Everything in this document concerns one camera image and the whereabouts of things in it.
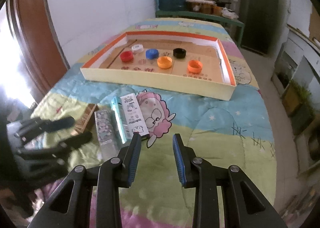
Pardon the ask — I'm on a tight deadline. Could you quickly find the gold slim box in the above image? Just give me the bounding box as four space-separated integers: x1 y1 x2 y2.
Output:
74 104 99 134

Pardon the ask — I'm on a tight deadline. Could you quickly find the silver patterned slim box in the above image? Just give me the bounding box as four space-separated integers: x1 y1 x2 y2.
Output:
94 109 120 161

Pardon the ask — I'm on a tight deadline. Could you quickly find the white cartoon slim box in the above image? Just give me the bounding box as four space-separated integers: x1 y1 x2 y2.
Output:
120 93 150 140

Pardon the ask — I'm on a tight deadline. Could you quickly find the teal slim box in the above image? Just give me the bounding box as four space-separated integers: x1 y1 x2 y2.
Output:
111 97 132 144

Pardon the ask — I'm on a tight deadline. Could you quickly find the dark orange bottle cap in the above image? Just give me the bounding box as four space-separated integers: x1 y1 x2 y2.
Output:
187 60 203 73

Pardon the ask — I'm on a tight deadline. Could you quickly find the light orange bottle cap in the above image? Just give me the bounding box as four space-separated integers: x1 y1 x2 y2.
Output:
157 56 172 69

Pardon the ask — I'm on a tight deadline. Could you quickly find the red bottle cap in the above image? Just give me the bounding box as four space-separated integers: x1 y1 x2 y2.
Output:
120 51 134 63

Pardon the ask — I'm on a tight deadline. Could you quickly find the blue bottle cap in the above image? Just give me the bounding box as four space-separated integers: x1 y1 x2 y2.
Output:
145 49 159 60

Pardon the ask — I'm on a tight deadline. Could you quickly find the black bottle cap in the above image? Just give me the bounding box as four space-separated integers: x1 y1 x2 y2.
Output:
173 48 187 59

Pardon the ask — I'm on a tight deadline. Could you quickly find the white bottle cap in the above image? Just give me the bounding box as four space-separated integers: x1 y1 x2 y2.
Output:
131 44 144 54

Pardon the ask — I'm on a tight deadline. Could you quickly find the colourful cartoon quilt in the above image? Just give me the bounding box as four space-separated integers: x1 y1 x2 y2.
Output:
33 18 277 227

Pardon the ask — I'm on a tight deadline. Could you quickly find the shallow orange-rimmed cardboard tray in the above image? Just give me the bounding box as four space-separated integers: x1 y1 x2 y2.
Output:
80 31 236 101

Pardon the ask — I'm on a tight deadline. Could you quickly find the potted green plant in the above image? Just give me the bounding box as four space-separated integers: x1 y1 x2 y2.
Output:
281 80 311 117

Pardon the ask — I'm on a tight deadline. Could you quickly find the white kitchen counter cabinet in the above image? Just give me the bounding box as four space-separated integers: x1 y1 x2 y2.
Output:
271 25 319 174

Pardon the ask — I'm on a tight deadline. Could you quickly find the green metal table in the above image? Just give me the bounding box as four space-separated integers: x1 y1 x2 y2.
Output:
155 10 245 47

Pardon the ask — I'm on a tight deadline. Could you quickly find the black refrigerator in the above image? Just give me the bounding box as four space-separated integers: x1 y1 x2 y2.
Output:
239 0 279 54

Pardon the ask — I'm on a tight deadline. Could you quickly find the brown wooden door frame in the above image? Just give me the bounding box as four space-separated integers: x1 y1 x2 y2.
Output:
6 0 70 103

